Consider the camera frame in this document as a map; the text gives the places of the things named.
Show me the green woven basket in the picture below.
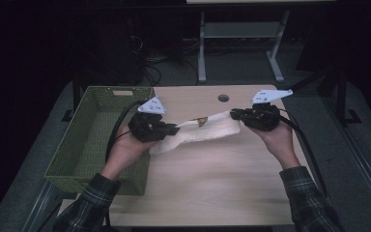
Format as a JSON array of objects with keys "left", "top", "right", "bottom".
[{"left": 43, "top": 85, "right": 157, "bottom": 196}]

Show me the white metal desk frame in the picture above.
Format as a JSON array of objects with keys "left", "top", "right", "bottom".
[{"left": 186, "top": 0, "right": 336, "bottom": 84}]

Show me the bundle of black floor cables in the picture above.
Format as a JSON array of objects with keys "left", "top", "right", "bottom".
[{"left": 131, "top": 33, "right": 201, "bottom": 87}]

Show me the person's left hand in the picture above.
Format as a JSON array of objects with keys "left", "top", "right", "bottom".
[{"left": 100, "top": 124, "right": 158, "bottom": 182}]

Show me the white cloth with brown print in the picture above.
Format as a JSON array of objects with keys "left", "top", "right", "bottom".
[{"left": 149, "top": 110, "right": 242, "bottom": 157}]

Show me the person's right hand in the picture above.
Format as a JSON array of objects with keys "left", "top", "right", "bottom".
[{"left": 247, "top": 119, "right": 301, "bottom": 170}]

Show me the aluminium floor rail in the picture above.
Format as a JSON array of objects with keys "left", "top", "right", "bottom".
[
  {"left": 322, "top": 95, "right": 371, "bottom": 224},
  {"left": 20, "top": 181, "right": 64, "bottom": 232}
]

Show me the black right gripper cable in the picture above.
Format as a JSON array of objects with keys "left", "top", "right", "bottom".
[{"left": 276, "top": 108, "right": 329, "bottom": 198}]

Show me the black metal stand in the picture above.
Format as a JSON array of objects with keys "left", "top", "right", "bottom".
[
  {"left": 288, "top": 62, "right": 362, "bottom": 128},
  {"left": 60, "top": 72, "right": 82, "bottom": 123}
]

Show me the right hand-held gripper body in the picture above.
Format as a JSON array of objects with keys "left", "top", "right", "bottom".
[{"left": 241, "top": 89, "right": 294, "bottom": 132}]

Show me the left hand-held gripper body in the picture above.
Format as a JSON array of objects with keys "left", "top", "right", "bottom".
[{"left": 128, "top": 96, "right": 170, "bottom": 143}]

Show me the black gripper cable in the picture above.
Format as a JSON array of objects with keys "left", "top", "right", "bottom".
[
  {"left": 104, "top": 100, "right": 147, "bottom": 163},
  {"left": 276, "top": 108, "right": 329, "bottom": 198}
]

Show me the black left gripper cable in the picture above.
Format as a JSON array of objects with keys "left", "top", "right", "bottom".
[{"left": 104, "top": 100, "right": 147, "bottom": 163}]

